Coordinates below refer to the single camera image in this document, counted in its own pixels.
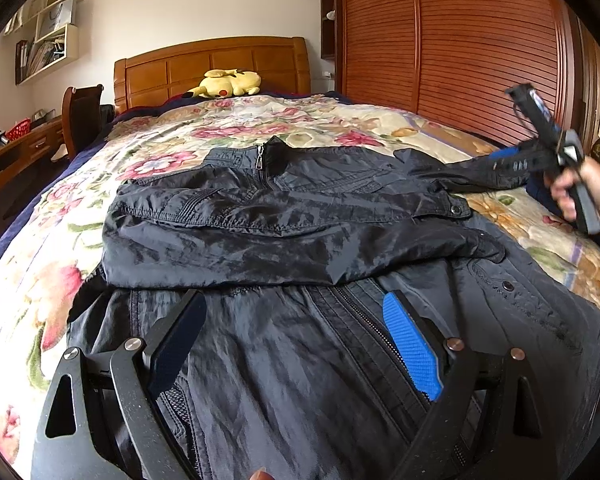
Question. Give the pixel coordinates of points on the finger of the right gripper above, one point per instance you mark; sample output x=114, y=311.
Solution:
x=523, y=162
x=504, y=152

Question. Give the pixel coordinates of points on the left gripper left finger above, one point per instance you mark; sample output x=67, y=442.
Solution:
x=74, y=439

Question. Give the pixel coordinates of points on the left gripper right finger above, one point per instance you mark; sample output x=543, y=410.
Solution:
x=513, y=439

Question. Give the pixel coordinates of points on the black jacket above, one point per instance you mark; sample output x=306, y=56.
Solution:
x=294, y=250

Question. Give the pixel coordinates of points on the person's right hand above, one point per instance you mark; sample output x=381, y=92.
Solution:
x=588, y=174

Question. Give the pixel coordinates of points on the person's left hand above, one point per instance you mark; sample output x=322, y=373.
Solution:
x=261, y=475

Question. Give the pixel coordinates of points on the wooden louvered wardrobe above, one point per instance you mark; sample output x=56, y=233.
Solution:
x=452, y=61

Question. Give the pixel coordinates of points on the floral quilt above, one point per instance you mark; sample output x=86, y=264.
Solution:
x=61, y=245

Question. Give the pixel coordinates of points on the navy blue blanket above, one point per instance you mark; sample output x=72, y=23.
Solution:
x=82, y=158

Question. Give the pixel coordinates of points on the wooden headboard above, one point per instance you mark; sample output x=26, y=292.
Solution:
x=152, y=78

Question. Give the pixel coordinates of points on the wooden desk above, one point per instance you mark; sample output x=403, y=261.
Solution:
x=27, y=166

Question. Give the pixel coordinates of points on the yellow Pikachu plush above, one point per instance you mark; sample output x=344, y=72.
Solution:
x=221, y=84

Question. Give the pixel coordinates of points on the red basket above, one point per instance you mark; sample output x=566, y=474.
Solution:
x=19, y=130

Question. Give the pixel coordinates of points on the dark wooden chair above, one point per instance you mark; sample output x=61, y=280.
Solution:
x=80, y=117

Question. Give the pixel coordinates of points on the wooden door with handle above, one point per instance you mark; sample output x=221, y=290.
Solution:
x=591, y=94

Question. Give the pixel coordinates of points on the white wall shelf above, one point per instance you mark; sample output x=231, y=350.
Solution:
x=48, y=37

